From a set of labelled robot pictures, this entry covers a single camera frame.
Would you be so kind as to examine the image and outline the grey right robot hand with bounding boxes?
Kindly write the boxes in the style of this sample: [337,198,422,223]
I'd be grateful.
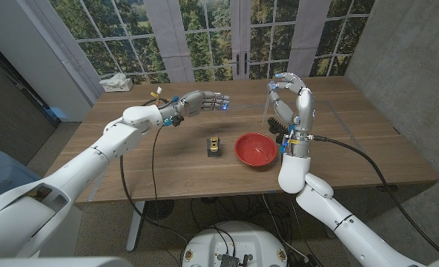
[266,72,316,133]

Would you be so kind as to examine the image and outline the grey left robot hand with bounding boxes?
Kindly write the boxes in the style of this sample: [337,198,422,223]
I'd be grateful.
[173,90,231,119]

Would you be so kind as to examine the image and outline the clear plastic pipette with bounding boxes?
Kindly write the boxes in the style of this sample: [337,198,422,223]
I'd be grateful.
[260,83,277,127]

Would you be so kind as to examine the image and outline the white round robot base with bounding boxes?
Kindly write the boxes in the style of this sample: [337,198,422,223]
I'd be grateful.
[182,220,289,267]

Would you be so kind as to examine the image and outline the red plate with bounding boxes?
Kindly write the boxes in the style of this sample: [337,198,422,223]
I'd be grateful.
[234,132,279,167]

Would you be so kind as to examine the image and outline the black toothed hair clip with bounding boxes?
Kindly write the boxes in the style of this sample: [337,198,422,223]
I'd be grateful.
[266,116,290,135]

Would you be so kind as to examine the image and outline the black block stand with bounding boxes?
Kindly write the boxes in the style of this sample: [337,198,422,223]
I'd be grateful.
[205,137,222,158]

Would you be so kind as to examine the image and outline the printed window backdrop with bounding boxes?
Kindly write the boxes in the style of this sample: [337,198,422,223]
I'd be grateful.
[30,0,376,85]

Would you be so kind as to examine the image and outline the white tissue box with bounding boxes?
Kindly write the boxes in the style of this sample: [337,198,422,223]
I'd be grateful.
[99,72,134,93]

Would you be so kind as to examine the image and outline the black round floor fan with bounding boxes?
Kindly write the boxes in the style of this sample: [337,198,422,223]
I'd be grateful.
[145,200,175,220]

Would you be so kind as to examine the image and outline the white table leg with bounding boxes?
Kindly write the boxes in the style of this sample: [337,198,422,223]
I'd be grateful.
[125,201,146,253]

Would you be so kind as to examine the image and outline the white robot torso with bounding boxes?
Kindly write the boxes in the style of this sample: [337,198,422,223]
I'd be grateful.
[0,256,133,267]

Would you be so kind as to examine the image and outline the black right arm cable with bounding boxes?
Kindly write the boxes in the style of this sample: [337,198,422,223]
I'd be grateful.
[310,135,439,257]

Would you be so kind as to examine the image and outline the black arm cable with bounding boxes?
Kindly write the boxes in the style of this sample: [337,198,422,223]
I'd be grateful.
[119,98,191,260]
[310,135,439,257]

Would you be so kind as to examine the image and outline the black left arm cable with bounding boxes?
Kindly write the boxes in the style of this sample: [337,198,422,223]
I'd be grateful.
[119,98,191,260]

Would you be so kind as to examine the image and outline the white floor cable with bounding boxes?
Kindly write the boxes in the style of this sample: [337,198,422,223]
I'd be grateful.
[261,194,311,263]

